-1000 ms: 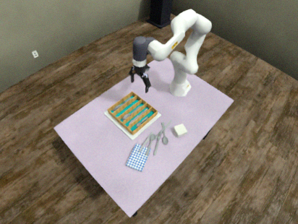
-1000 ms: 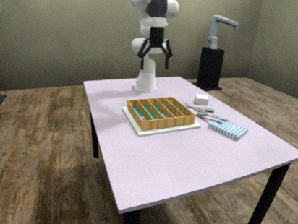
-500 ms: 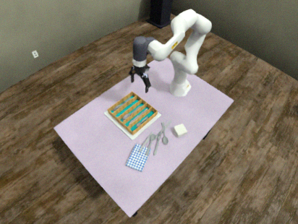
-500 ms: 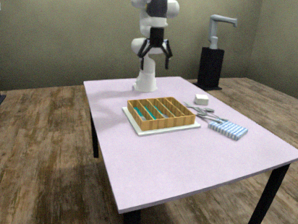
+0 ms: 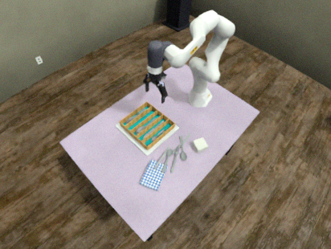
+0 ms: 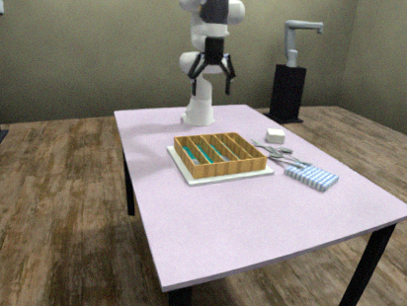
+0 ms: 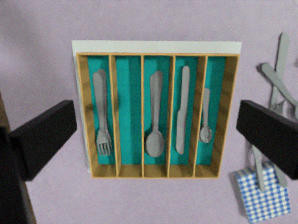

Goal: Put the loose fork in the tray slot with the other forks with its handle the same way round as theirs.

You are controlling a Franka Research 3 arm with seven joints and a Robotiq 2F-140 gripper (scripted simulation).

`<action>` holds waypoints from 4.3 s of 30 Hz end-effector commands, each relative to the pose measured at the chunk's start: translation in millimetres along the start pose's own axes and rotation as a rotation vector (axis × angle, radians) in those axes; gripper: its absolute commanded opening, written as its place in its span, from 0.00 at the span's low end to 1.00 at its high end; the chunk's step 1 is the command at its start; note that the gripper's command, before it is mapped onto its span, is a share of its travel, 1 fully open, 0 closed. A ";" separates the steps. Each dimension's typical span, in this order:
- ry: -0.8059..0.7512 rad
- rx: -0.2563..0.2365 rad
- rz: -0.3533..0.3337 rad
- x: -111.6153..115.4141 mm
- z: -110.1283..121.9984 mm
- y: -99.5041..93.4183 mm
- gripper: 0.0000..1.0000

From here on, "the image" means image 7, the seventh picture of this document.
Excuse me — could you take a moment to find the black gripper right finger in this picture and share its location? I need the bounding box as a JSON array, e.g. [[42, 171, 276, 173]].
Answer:
[[235, 100, 298, 181]]

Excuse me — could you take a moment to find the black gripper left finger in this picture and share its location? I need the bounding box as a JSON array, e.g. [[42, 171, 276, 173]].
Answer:
[[0, 100, 78, 224]]

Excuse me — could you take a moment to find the wooden cutlery tray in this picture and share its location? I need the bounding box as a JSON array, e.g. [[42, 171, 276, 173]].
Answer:
[[77, 52, 239, 179]]

